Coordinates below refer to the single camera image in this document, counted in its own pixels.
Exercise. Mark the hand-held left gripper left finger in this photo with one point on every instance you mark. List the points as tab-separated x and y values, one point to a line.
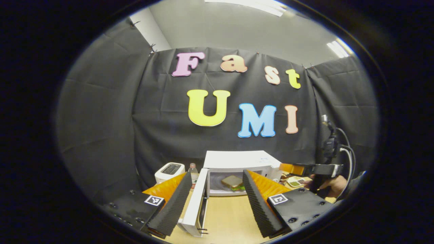
173	206

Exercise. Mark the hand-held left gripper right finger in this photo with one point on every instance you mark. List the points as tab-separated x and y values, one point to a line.
257	206

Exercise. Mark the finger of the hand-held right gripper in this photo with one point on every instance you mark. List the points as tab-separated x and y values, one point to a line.
318	169

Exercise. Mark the sandwich with lettuce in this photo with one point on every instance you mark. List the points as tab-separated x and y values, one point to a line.
232	182

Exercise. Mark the white microwave oven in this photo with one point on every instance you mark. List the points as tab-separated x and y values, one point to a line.
237	159

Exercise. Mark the white divided dish with beans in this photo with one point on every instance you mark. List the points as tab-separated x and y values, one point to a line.
295	183

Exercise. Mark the white toaster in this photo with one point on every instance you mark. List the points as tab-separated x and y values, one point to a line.
169	171

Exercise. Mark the clear plastic water bottle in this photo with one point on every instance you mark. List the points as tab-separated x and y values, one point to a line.
193	173

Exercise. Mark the small ceiling light panel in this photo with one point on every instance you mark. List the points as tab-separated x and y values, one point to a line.
339	48

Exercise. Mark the black backdrop cloth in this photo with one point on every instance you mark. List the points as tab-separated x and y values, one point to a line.
108	118

